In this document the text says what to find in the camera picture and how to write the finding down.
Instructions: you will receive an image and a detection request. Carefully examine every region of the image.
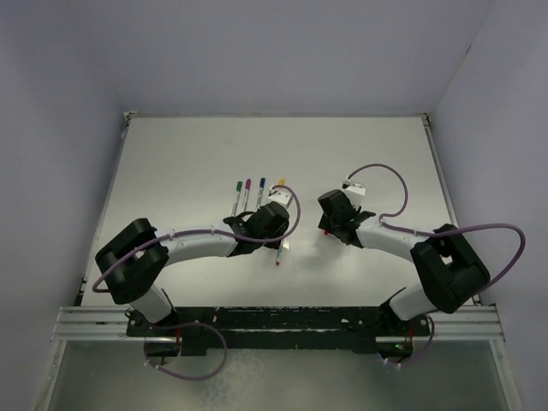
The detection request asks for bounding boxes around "blue whiteboard marker pen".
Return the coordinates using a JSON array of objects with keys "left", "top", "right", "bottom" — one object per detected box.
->
[{"left": 255, "top": 187, "right": 265, "bottom": 210}]

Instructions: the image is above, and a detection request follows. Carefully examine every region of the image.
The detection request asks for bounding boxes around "purple whiteboard marker pen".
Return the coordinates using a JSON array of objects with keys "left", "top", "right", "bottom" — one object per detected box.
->
[{"left": 241, "top": 184, "right": 251, "bottom": 211}]

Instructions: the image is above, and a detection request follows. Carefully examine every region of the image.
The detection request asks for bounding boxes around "green whiteboard marker pen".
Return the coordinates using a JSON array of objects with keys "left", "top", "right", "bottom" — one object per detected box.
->
[{"left": 231, "top": 187, "right": 242, "bottom": 217}]

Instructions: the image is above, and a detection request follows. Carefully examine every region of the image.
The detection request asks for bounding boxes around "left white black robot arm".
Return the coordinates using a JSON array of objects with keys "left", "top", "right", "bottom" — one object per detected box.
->
[{"left": 95, "top": 202, "right": 289, "bottom": 336}]

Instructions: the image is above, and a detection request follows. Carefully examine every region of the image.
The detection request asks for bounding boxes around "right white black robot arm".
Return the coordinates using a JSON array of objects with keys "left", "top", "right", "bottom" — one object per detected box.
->
[{"left": 318, "top": 189, "right": 491, "bottom": 335}]

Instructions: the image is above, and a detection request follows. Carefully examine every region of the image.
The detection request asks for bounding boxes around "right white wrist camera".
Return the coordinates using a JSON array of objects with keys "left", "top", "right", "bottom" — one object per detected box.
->
[{"left": 342, "top": 181, "right": 366, "bottom": 208}]

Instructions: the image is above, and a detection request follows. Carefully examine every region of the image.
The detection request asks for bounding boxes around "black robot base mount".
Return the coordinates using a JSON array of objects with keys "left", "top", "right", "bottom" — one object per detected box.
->
[{"left": 127, "top": 307, "right": 431, "bottom": 359}]

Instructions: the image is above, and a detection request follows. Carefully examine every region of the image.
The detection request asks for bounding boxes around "lower purple cable loop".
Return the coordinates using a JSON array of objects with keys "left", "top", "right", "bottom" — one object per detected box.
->
[{"left": 143, "top": 321, "right": 229, "bottom": 382}]

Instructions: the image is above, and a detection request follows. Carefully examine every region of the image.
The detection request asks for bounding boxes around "aluminium frame rail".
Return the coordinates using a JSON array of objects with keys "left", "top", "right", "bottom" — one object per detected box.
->
[{"left": 51, "top": 307, "right": 128, "bottom": 342}]

